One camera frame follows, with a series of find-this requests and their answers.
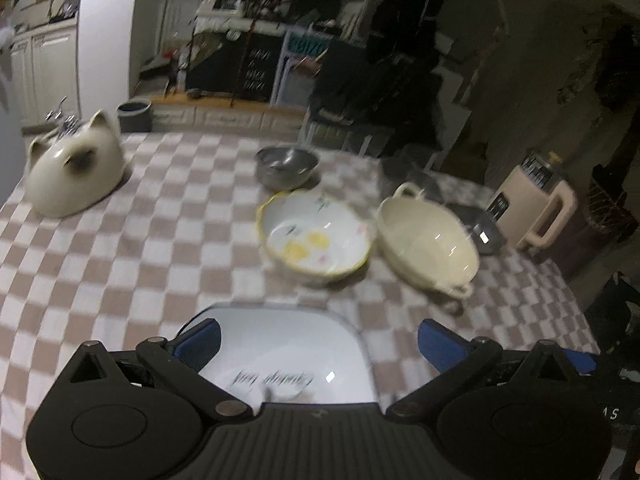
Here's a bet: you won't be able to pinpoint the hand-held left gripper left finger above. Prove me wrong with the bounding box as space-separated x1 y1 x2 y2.
65 319 253 418

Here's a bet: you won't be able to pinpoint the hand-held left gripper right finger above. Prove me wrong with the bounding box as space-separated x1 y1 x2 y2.
386 319 576 421

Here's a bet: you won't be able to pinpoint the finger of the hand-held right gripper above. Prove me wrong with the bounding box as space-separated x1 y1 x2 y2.
564 348 599 377

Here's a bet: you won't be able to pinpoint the white square plate dark rim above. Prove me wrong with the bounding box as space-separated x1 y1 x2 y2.
175 302 378 406

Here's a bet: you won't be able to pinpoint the cream two-handled bowl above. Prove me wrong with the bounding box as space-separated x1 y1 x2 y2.
376 182 482 300

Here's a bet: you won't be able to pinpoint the small square steel tray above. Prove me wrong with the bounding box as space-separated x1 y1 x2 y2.
445 202 507 256

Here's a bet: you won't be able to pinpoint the yellow-rimmed floral bowl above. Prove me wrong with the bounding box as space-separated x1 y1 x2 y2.
256 189 377 281

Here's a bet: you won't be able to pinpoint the large square steel tray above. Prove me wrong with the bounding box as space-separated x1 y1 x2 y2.
382 157 453 206

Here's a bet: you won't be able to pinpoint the round steel bowl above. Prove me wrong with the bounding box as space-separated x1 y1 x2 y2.
255 146 321 191

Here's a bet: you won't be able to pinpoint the brown white checkered tablecloth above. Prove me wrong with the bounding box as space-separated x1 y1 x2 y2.
0 132 601 480

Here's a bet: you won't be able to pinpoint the beige blender jug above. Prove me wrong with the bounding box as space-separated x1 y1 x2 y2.
487 152 578 252

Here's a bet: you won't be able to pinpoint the cat-shaped ceramic dish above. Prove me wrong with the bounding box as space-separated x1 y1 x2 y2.
25 110 125 219

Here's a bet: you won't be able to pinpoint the grey round bin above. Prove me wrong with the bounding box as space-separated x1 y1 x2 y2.
116 101 152 133

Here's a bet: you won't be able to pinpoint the low wooden platform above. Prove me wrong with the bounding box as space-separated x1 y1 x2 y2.
150 94 306 112

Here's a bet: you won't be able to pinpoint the silver metal ornament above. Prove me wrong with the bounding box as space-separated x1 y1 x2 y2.
45 96 81 136

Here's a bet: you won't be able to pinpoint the black armchair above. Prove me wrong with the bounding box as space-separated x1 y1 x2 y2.
305 35 446 161

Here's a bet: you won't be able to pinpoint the black lettered sign board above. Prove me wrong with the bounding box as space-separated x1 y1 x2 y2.
235 30 281 106

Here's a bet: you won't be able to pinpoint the dark patterned cloth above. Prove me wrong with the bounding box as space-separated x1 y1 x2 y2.
185 30 241 93

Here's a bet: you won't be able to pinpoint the white kitchen cabinet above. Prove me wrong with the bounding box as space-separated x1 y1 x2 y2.
10 20 81 128

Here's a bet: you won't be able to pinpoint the white blue printed box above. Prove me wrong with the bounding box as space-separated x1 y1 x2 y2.
272 30 333 108

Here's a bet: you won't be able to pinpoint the hanging black clothes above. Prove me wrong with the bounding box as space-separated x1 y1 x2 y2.
367 0 446 61

